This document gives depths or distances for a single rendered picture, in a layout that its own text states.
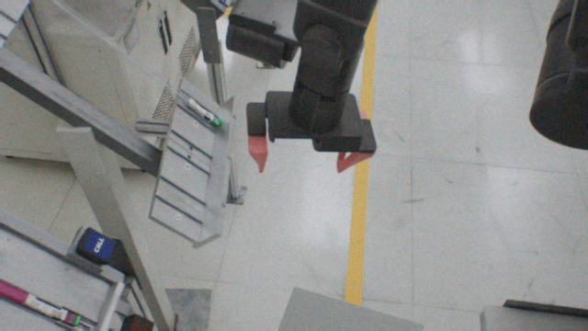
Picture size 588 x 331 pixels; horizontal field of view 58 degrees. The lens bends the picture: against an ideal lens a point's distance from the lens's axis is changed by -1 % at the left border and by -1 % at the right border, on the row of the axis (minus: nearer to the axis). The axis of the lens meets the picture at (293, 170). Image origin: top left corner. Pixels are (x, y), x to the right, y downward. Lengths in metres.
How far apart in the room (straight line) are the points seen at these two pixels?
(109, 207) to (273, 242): 0.77
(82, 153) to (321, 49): 0.66
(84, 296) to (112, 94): 0.94
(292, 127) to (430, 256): 1.28
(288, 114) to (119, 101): 1.20
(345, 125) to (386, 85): 1.75
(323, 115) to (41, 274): 0.51
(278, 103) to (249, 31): 0.10
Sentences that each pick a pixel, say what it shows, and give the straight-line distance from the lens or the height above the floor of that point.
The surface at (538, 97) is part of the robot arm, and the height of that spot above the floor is 1.23.
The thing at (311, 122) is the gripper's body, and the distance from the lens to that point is 0.56.
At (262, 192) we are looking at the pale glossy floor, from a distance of 1.90.
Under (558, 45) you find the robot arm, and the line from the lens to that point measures 0.44.
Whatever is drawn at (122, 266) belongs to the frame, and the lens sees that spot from 0.99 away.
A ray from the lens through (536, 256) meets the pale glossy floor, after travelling 1.91.
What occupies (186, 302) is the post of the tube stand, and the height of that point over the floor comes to 0.01.
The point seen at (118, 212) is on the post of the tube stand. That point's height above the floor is 0.61.
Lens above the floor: 1.49
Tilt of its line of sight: 49 degrees down
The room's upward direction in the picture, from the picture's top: straight up
